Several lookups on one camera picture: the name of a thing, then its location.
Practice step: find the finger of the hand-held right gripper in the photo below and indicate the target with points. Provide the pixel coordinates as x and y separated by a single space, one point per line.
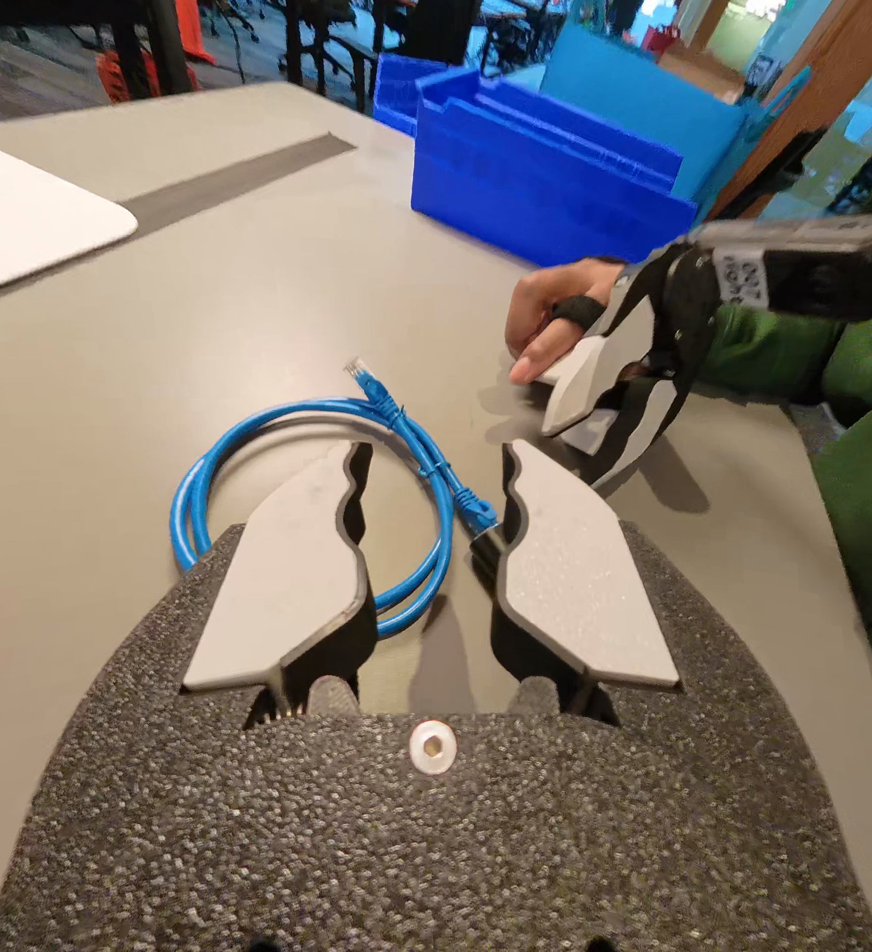
592 372
637 432

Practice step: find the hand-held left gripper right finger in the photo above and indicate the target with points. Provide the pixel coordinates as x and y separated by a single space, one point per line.
585 595

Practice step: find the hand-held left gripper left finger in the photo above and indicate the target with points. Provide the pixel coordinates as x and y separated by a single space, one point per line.
280 595

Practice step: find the person's right forearm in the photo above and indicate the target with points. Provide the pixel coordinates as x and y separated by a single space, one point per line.
793 357

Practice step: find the person's right hand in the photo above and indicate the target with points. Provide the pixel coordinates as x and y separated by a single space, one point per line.
548 320

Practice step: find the light blue box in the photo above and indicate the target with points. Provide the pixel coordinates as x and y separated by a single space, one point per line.
659 97

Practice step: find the white stand base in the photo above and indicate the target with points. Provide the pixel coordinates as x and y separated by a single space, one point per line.
27 216

